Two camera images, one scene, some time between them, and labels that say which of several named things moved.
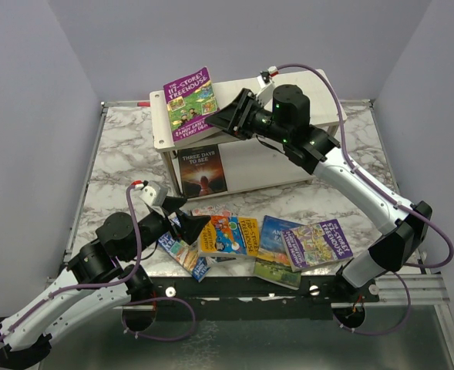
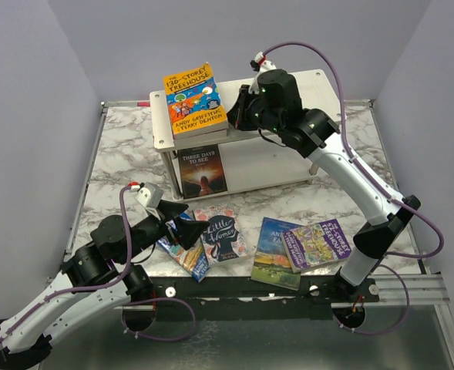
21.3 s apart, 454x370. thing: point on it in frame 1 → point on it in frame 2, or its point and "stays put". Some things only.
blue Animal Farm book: x=273 y=261 stays put
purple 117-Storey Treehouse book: x=191 y=102 → x=198 y=138
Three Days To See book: x=202 y=170 stays put
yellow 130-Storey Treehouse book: x=230 y=235 → x=194 y=102
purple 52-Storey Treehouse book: x=315 y=245 stays put
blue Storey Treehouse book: x=187 y=255 stays put
